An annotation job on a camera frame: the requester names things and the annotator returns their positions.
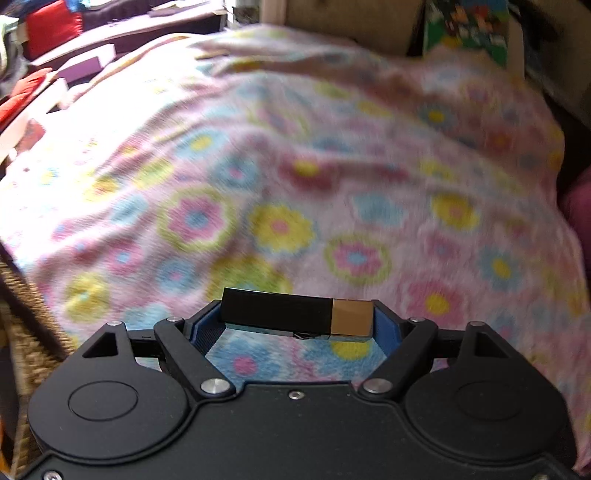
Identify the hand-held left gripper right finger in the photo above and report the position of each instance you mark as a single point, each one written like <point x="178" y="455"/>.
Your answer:
<point x="385" y="332"/>

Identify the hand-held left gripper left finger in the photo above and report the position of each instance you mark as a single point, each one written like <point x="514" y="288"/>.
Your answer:
<point x="203" y="330"/>

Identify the woven storage basket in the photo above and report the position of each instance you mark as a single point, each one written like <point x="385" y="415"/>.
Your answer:
<point x="27" y="346"/>

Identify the floral fleece blanket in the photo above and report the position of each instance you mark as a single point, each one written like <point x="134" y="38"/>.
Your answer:
<point x="323" y="161"/>

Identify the pink pillow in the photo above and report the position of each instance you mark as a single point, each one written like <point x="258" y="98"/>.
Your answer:
<point x="579" y="207"/>

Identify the purple box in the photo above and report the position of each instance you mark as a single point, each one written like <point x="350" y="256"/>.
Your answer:
<point x="78" y="67"/>

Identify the flat red seat cushion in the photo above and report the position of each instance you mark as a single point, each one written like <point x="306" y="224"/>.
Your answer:
<point x="23" y="94"/>

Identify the beige upholstered panel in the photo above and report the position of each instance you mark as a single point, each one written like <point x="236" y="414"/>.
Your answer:
<point x="351" y="18"/>

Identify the square red cushion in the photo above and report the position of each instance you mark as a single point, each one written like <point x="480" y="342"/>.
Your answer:
<point x="51" y="21"/>

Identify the cartoon wall poster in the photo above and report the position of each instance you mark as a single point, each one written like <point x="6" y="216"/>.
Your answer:
<point x="461" y="27"/>

